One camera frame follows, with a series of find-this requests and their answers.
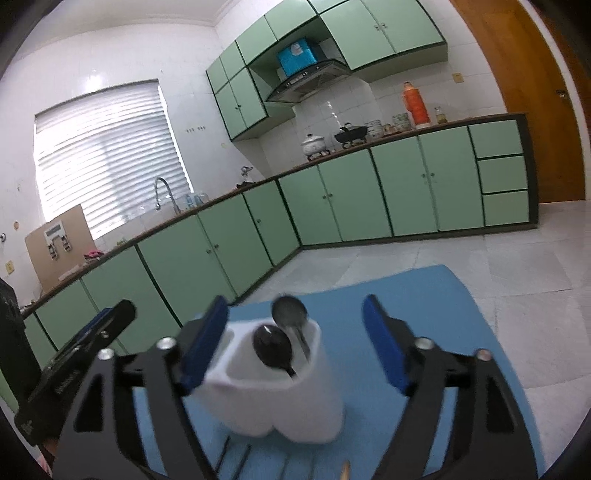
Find wooden chopstick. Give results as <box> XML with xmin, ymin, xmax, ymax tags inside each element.
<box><xmin>339</xmin><ymin>461</ymin><xmax>351</xmax><ymax>480</ymax></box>

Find black plastic spoon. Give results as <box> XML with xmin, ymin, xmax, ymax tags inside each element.
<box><xmin>252</xmin><ymin>324</ymin><xmax>297</xmax><ymax>378</ymax></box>

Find small silver teaspoon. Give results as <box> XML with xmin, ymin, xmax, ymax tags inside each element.
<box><xmin>271</xmin><ymin>295</ymin><xmax>311</xmax><ymax>360</ymax></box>

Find chrome kitchen faucet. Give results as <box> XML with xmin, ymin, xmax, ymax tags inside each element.
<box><xmin>153</xmin><ymin>176</ymin><xmax>182</xmax><ymax>216</ymax></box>

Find green lower kitchen cabinets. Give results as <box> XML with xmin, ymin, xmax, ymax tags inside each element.
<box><xmin>20</xmin><ymin>112</ymin><xmax>541</xmax><ymax>370</ymax></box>

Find green kitchen cabinets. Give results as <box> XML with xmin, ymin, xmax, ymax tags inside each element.
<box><xmin>20</xmin><ymin>112</ymin><xmax>541</xmax><ymax>370</ymax></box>
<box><xmin>206</xmin><ymin>0</ymin><xmax>448</xmax><ymax>141</ymax></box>

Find green upper kitchen cabinets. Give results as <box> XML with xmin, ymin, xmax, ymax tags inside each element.
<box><xmin>206</xmin><ymin>0</ymin><xmax>448</xmax><ymax>141</ymax></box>

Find person left hand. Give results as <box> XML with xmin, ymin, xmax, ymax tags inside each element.
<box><xmin>38</xmin><ymin>438</ymin><xmax>58</xmax><ymax>467</ymax></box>

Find blue table cloth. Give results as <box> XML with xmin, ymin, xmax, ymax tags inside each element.
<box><xmin>132</xmin><ymin>263</ymin><xmax>548</xmax><ymax>480</ymax></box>

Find white two-compartment utensil holder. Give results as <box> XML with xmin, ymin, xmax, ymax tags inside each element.
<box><xmin>193</xmin><ymin>317</ymin><xmax>345</xmax><ymax>444</ymax></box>

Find cardboard box with scale picture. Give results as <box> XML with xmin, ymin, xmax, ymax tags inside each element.
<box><xmin>25</xmin><ymin>205</ymin><xmax>96</xmax><ymax>293</ymax></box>

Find pink cloth on counter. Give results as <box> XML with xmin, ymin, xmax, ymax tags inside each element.
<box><xmin>84</xmin><ymin>250</ymin><xmax>104</xmax><ymax>262</ymax></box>

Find white window blinds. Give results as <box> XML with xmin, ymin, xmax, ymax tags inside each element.
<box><xmin>33</xmin><ymin>80</ymin><xmax>193</xmax><ymax>238</ymax></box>

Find glass jar on counter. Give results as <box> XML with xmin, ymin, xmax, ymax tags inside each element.
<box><xmin>435</xmin><ymin>106</ymin><xmax>448</xmax><ymax>124</ymax></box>

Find black wok with lid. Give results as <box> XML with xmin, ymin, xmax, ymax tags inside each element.
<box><xmin>334</xmin><ymin>122</ymin><xmax>368</xmax><ymax>149</ymax></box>

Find orange thermos flask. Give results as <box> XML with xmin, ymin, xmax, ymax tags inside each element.
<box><xmin>403</xmin><ymin>82</ymin><xmax>431</xmax><ymax>129</ymax></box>

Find wooden door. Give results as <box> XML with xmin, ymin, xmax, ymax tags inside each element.
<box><xmin>453</xmin><ymin>0</ymin><xmax>586</xmax><ymax>203</ymax></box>

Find black range hood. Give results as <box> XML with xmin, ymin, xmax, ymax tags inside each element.
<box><xmin>266</xmin><ymin>59</ymin><xmax>352</xmax><ymax>104</ymax></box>

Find blue box above hood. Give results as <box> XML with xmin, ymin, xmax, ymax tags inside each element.
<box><xmin>276</xmin><ymin>38</ymin><xmax>325</xmax><ymax>77</ymax></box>

